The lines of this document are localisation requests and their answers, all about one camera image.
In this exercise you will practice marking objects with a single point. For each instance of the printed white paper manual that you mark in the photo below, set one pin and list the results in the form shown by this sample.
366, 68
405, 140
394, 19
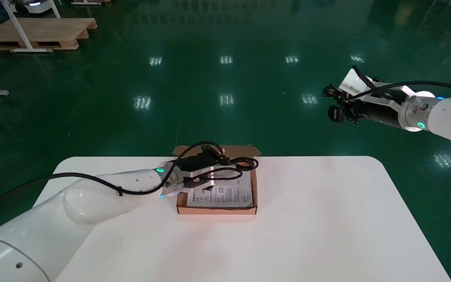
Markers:
233, 196

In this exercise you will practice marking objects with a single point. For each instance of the grey left wrist camera bracket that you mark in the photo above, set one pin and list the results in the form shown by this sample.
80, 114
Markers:
225, 170

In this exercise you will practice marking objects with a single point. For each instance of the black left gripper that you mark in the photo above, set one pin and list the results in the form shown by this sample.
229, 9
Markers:
196, 162

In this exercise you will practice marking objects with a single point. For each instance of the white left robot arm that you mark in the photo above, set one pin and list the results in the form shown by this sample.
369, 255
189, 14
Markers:
92, 199

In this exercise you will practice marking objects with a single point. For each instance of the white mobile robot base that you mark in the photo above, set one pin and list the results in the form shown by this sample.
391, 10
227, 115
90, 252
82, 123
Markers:
33, 4

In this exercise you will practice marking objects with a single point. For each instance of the open brown cardboard box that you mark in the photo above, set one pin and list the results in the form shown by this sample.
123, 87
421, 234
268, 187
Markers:
217, 210

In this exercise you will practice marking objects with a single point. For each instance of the large wooden pallet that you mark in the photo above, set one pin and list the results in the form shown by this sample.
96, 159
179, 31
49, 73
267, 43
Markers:
53, 31

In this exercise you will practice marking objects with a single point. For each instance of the grey right wrist camera bracket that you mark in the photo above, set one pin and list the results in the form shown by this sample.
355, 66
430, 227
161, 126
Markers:
349, 84

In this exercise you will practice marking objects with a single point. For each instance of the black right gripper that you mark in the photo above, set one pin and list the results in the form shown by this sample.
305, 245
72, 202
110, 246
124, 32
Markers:
382, 113

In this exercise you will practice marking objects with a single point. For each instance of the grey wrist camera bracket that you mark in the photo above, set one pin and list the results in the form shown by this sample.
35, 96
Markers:
225, 170
349, 84

